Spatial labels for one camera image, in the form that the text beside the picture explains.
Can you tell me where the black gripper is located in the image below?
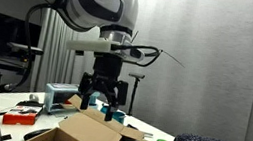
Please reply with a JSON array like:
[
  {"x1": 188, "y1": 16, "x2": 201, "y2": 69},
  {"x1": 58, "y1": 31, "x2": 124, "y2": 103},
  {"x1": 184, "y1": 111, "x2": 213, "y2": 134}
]
[{"x1": 73, "y1": 49, "x2": 134, "y2": 125}]

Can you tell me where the brown cardboard box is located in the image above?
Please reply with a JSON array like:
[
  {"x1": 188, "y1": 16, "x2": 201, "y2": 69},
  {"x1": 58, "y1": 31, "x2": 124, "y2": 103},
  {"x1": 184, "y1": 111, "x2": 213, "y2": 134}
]
[{"x1": 19, "y1": 86, "x2": 151, "y2": 141}]

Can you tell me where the red box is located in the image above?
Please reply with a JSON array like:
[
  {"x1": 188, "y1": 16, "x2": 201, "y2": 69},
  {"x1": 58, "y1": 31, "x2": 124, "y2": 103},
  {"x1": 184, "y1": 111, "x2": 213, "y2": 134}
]
[{"x1": 1, "y1": 101, "x2": 44, "y2": 130}]

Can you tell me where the teal bowl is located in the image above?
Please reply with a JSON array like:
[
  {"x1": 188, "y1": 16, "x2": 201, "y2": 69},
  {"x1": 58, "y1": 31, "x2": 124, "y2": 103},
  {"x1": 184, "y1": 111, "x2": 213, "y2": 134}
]
[{"x1": 98, "y1": 103, "x2": 128, "y2": 126}]

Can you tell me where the light blue toaster oven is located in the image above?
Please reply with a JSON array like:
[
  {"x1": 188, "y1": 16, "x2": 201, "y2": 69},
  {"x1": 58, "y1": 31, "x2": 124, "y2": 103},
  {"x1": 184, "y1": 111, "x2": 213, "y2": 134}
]
[{"x1": 41, "y1": 80, "x2": 102, "y2": 121}]

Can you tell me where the small grey tape roll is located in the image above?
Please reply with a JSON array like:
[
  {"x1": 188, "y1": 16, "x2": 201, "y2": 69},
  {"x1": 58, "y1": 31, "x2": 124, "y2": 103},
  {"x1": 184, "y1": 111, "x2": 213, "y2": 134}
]
[{"x1": 28, "y1": 93, "x2": 42, "y2": 104}]

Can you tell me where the black flat plate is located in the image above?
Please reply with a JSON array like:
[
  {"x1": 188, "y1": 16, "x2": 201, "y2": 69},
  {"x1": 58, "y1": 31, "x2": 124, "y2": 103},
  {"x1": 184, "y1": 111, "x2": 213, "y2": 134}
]
[{"x1": 22, "y1": 124, "x2": 53, "y2": 141}]

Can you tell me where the small black block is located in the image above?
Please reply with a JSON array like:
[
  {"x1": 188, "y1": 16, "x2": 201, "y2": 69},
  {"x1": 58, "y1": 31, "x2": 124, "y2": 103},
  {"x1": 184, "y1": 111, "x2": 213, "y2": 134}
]
[{"x1": 0, "y1": 132, "x2": 14, "y2": 141}]

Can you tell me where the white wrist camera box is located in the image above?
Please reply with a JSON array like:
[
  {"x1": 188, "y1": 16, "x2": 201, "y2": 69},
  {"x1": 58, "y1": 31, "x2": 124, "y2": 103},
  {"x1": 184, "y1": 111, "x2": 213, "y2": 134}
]
[{"x1": 65, "y1": 34, "x2": 122, "y2": 59}]

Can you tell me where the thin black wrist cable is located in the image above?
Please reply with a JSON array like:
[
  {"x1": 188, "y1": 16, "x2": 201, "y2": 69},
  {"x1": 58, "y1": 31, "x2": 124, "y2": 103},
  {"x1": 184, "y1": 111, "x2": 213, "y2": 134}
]
[{"x1": 109, "y1": 39, "x2": 188, "y2": 74}]

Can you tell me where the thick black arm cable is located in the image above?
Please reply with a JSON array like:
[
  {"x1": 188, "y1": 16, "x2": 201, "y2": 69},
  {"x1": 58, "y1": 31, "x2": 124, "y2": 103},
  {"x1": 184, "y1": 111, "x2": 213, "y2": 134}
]
[{"x1": 0, "y1": 0, "x2": 60, "y2": 103}]

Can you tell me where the black wall monitor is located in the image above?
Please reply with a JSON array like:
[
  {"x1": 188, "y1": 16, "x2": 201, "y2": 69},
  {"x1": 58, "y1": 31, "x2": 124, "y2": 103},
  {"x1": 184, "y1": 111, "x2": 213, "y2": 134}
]
[{"x1": 0, "y1": 9, "x2": 45, "y2": 63}]

